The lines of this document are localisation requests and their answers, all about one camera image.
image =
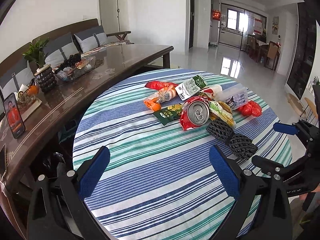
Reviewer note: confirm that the orange white plastic wrapper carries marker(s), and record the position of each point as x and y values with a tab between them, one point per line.
154	101

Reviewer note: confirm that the glass snack tray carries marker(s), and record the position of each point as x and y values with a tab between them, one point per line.
74	67

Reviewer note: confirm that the wooden side stool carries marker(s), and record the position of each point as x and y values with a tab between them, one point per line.
307	113

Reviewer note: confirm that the yellow snack wrapper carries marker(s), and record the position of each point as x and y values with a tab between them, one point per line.
220	110

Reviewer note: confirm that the dark wooden door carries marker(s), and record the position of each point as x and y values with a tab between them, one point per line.
191	30

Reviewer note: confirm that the dining table with chairs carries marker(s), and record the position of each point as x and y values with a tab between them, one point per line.
266	53

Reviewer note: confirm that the glass fruit bowl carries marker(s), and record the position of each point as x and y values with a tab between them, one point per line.
27	96

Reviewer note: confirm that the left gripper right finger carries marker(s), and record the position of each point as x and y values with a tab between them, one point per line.
272	219

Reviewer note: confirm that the red knotted plastic bag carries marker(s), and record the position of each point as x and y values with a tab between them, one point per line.
250	109

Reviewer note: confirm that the black foam net sleeve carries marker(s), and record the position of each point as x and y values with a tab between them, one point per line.
240	145

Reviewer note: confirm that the potted plant black vase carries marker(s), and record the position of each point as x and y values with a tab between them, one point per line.
44	73

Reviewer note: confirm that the dark glossy coffee table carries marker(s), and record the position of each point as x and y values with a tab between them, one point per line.
58	107

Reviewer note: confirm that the flat red plastic wrapper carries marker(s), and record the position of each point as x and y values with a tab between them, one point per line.
157	85

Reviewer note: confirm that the brown wooden sofa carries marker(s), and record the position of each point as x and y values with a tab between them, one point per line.
12	60

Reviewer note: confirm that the dark wall cabinet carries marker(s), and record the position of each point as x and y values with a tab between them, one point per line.
305	51

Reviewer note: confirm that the striped blue green tablecloth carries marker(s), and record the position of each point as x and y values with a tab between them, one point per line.
159	183

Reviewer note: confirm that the grey white cushion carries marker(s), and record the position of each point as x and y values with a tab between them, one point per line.
59	50
19	74
92	38

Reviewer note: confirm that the smartphone on stand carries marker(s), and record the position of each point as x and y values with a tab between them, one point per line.
13	115

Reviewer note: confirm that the red white paper pack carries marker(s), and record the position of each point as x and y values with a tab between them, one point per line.
210	92

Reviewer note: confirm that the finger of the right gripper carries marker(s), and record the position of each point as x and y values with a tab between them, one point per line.
268	166
285	128

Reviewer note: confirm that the green white milk carton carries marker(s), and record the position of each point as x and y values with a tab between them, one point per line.
190	87

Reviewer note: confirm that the clear Kuromi tissue box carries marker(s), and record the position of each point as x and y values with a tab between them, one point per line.
235	96

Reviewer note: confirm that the potted plants on shelf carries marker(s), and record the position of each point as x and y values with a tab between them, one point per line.
314	82

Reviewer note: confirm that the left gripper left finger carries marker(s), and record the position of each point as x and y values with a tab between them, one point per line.
57	209

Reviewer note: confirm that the person's right hand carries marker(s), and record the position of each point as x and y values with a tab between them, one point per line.
309	196

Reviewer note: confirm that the crushed red soda can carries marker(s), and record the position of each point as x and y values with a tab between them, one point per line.
195	113

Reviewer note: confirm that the dark green snack packet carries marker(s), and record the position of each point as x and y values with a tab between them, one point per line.
169	114

